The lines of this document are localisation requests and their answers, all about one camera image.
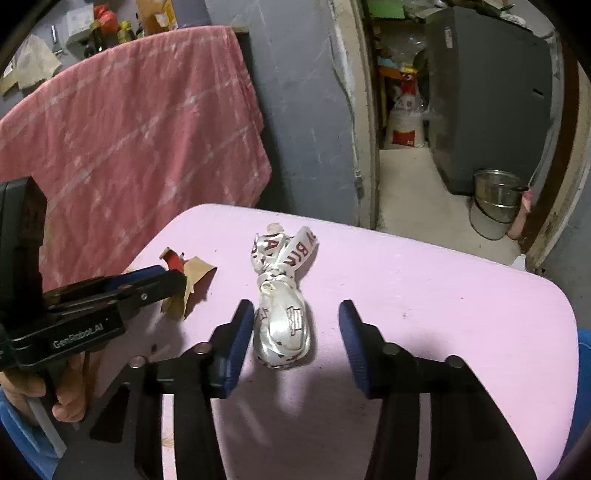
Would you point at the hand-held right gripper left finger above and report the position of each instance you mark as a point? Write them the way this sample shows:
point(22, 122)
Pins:
point(238, 353)

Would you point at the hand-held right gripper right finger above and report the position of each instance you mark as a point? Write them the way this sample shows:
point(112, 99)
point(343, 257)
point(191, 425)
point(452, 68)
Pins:
point(356, 353)

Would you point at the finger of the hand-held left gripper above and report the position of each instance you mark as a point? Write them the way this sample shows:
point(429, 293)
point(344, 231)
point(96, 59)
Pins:
point(138, 276)
point(157, 295)

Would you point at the brown paper wrapper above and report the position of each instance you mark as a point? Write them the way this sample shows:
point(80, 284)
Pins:
point(196, 272)

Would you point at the knotted white plastic bag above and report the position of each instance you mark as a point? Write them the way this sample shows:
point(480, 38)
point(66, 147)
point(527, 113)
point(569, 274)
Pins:
point(282, 323)

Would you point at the person's left forearm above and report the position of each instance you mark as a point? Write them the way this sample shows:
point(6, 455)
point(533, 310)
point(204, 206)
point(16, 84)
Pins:
point(18, 434)

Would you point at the person's left hand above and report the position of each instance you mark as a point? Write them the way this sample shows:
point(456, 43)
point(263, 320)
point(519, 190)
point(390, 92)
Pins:
point(69, 392)

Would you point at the pink table cover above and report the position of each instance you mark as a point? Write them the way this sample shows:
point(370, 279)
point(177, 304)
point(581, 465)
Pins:
point(438, 323)

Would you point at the pink hanging cloth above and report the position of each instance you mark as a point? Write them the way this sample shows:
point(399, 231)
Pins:
point(138, 129)

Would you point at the metal bucket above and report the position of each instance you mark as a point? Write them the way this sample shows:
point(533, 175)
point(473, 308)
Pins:
point(489, 221)

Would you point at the beige crumpled paper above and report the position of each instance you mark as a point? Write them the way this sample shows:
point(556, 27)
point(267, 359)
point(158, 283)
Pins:
point(32, 64)

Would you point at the pink plastic item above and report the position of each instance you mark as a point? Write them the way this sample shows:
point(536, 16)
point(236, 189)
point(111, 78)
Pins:
point(521, 217)

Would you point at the metal pot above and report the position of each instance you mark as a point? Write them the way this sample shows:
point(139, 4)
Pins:
point(498, 189)

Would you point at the white small box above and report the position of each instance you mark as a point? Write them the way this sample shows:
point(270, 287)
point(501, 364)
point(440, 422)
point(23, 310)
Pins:
point(79, 32)

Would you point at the white sack with red label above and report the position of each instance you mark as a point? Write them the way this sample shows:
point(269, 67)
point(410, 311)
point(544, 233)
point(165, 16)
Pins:
point(407, 124)

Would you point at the yellowish cardboard box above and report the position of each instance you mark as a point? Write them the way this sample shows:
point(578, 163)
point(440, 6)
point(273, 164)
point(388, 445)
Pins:
point(157, 16)

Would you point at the grey refrigerator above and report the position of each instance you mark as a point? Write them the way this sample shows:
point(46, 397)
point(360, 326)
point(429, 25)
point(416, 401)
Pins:
point(485, 92)

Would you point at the wooden door frame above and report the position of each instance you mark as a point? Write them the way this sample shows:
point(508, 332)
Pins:
point(358, 115)

